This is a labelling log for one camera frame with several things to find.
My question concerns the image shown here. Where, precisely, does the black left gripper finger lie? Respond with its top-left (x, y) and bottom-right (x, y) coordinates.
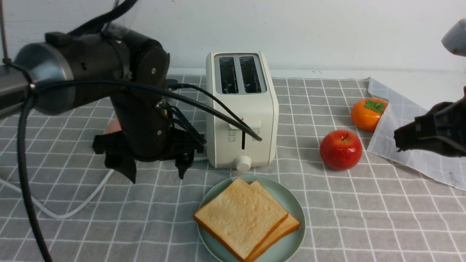
top-left (105, 151), bottom-right (137, 184)
top-left (175, 153), bottom-right (194, 179)

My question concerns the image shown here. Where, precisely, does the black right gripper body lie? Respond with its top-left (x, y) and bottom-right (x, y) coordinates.
top-left (394, 96), bottom-right (466, 158)

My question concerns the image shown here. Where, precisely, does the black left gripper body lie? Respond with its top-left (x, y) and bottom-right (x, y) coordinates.
top-left (92, 88), bottom-right (205, 162)

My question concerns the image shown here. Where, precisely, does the toasted bread slice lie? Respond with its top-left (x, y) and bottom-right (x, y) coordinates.
top-left (246, 180), bottom-right (301, 262)
top-left (193, 177), bottom-right (289, 262)

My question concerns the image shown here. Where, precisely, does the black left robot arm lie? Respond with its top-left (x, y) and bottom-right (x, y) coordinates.
top-left (1, 31), bottom-right (205, 182)

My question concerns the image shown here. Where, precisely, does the pink peach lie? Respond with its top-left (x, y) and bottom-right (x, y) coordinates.
top-left (104, 118), bottom-right (122, 134)

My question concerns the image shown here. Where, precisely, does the grey checkered tablecloth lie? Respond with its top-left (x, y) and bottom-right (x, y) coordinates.
top-left (0, 69), bottom-right (466, 262)

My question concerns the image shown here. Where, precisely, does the orange persimmon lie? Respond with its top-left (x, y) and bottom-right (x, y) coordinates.
top-left (351, 98), bottom-right (388, 132)

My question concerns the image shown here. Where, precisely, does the white two-slot toaster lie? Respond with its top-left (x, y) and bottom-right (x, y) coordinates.
top-left (205, 52), bottom-right (279, 172)

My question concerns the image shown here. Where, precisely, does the red apple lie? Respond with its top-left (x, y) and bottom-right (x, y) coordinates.
top-left (319, 130), bottom-right (363, 171)

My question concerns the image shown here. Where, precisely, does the light green plate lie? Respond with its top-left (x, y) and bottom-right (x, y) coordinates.
top-left (198, 175), bottom-right (305, 262)

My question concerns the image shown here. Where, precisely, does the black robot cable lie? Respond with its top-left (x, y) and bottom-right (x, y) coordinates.
top-left (16, 0), bottom-right (262, 262)

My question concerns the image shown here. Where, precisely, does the white power cord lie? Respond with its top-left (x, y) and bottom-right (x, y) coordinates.
top-left (0, 156), bottom-right (209, 220)

